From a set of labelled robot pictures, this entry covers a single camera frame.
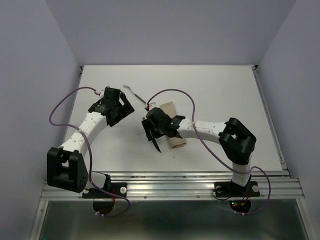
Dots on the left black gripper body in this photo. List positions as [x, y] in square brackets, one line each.
[118, 107]

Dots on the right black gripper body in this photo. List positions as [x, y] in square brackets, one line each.
[157, 131]

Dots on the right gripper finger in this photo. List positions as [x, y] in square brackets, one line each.
[147, 124]
[160, 129]

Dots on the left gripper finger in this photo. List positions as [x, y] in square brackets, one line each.
[126, 108]
[115, 117]

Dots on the beige cloth napkin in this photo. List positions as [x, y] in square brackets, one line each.
[170, 110]

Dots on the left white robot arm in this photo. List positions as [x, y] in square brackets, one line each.
[66, 168]

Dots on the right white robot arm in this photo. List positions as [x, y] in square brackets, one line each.
[237, 142]

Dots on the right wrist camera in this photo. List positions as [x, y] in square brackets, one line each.
[156, 115]

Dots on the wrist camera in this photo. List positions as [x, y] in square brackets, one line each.
[112, 94]
[156, 115]

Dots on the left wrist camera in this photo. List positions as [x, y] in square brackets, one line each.
[112, 94]

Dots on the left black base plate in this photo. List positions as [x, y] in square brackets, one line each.
[116, 188]

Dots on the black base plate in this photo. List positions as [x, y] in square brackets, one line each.
[228, 189]
[116, 188]

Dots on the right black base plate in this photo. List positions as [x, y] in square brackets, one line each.
[228, 189]

